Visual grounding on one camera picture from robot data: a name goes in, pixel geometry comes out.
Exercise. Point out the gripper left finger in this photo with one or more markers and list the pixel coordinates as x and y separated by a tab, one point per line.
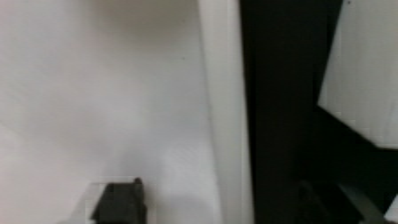
121	207

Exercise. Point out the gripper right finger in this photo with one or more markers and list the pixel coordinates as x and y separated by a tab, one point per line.
334	204

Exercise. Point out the white square tabletop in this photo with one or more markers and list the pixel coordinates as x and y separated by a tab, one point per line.
123	109

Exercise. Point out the white table leg back right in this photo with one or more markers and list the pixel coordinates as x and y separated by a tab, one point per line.
359	89

